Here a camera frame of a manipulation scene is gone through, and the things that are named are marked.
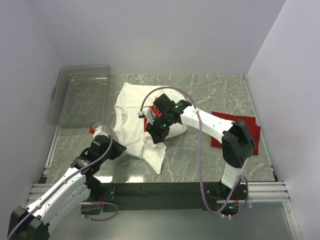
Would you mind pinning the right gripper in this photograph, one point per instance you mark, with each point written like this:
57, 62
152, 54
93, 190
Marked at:
156, 132

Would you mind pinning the black mounting base bar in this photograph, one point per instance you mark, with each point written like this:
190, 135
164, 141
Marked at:
160, 196

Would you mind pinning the white Coca-Cola t-shirt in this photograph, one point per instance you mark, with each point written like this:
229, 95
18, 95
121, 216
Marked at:
130, 129

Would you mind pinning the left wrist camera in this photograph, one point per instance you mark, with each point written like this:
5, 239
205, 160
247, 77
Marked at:
98, 131

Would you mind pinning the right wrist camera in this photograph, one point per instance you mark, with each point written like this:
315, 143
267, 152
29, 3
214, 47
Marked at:
147, 114

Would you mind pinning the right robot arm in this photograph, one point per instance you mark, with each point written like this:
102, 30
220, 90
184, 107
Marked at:
237, 141

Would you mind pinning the clear plastic bin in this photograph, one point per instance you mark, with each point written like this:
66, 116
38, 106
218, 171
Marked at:
81, 95

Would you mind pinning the aluminium rail frame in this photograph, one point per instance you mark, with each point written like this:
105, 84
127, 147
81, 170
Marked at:
256, 192

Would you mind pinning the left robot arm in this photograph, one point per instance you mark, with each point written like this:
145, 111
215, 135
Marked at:
77, 185

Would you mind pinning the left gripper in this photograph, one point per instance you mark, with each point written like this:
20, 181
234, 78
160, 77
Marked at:
118, 148

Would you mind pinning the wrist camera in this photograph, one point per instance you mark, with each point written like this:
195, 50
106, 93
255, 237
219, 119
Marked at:
98, 131
147, 114

